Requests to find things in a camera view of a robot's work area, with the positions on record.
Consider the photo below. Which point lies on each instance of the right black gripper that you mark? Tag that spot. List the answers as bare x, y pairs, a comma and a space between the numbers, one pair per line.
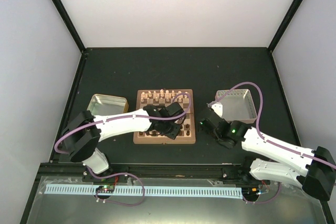
202, 128

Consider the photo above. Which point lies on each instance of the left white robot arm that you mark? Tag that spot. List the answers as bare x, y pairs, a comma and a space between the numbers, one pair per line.
83, 134

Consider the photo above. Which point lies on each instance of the pink rimmed metal tray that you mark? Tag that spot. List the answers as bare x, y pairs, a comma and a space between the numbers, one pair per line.
238, 105

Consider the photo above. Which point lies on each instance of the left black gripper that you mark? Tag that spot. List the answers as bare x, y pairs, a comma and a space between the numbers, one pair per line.
173, 134

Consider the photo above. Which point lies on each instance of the row of white chess pieces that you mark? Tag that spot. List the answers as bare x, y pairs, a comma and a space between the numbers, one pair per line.
164, 96

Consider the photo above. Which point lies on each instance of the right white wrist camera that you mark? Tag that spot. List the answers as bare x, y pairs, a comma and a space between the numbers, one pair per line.
217, 107

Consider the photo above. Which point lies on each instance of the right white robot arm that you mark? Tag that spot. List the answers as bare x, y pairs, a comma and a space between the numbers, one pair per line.
311, 170

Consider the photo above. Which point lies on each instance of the black rail base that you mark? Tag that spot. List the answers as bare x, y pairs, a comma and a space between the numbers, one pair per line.
229, 174

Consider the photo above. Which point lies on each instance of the light blue cable duct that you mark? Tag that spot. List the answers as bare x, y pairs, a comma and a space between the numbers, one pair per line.
147, 191

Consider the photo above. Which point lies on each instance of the gold rimmed metal tray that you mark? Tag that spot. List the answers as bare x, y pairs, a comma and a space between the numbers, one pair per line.
102, 104

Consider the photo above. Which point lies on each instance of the small circuit board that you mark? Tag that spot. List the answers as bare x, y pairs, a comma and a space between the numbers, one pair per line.
105, 189

